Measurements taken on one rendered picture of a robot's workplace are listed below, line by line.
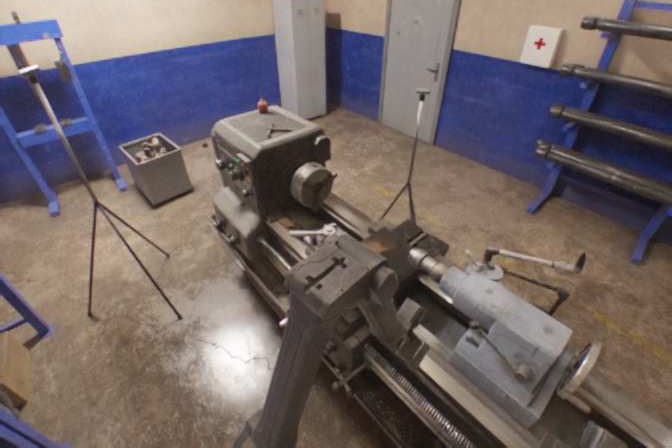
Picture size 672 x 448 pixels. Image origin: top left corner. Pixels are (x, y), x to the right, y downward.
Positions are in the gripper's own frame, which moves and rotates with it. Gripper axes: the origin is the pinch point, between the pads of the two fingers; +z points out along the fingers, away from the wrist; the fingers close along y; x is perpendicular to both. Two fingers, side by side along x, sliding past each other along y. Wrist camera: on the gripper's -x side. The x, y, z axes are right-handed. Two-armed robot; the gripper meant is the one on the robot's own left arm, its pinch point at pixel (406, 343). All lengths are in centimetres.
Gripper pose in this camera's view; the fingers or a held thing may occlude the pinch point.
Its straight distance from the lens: 106.0
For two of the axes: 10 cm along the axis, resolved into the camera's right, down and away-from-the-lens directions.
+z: 3.5, 4.9, 8.0
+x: -6.0, 7.7, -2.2
